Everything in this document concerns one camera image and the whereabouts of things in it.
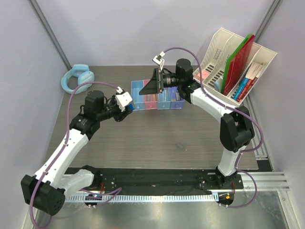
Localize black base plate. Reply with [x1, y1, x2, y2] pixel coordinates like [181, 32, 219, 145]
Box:
[66, 167, 244, 191]

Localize teal blue drawer box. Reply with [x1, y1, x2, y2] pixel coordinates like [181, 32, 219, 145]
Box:
[157, 90, 171, 110]

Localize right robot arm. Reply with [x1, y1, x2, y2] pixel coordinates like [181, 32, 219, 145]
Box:
[139, 58, 254, 188]

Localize light blue item in rack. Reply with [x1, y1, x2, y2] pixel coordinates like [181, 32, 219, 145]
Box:
[213, 78, 223, 92]

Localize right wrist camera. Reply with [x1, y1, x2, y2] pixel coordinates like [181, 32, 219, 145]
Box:
[152, 53, 164, 71]

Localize pink notepad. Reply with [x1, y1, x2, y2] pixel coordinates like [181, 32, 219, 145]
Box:
[194, 70, 210, 82]

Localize purple drawer box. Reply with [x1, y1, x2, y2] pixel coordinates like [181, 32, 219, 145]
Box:
[169, 87, 184, 109]

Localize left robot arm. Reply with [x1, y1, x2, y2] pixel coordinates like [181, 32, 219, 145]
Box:
[21, 90, 133, 216]

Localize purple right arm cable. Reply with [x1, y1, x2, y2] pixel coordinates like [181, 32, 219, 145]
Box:
[159, 47, 264, 208]

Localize slotted cable duct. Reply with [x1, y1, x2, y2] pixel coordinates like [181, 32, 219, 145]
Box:
[65, 193, 219, 203]

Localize pink drawer box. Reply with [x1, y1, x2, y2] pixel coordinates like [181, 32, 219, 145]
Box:
[144, 94, 158, 110]

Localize books in rack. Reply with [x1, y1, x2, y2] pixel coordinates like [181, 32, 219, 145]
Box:
[233, 62, 264, 102]

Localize red perforated board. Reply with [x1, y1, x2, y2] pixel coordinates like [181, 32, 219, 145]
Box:
[224, 35, 255, 95]

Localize white file organizer rack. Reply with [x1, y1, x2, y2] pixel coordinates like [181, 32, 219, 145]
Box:
[193, 28, 277, 107]

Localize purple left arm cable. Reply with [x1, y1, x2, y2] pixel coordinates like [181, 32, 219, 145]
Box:
[30, 82, 123, 227]

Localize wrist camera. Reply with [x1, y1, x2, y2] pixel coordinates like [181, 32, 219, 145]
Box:
[152, 53, 164, 71]
[115, 92, 132, 112]

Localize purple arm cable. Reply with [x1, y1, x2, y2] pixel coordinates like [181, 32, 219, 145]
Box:
[30, 82, 123, 227]
[159, 47, 264, 208]

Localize light blue drawer box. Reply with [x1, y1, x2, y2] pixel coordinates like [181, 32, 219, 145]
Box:
[131, 80, 145, 111]

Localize light blue headphones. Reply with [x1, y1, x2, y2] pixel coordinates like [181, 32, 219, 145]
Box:
[61, 64, 95, 94]

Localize grey eraser sleeve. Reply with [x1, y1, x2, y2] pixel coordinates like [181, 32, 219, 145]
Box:
[175, 143, 185, 150]

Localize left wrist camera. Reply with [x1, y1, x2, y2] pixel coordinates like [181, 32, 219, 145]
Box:
[115, 92, 132, 112]

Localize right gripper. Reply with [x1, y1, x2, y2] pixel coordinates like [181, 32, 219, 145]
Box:
[139, 69, 182, 96]

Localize blue pencil sharpener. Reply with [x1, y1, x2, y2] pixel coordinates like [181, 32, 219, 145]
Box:
[128, 103, 134, 111]

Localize green board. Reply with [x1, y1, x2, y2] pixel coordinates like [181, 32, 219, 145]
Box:
[223, 34, 252, 94]

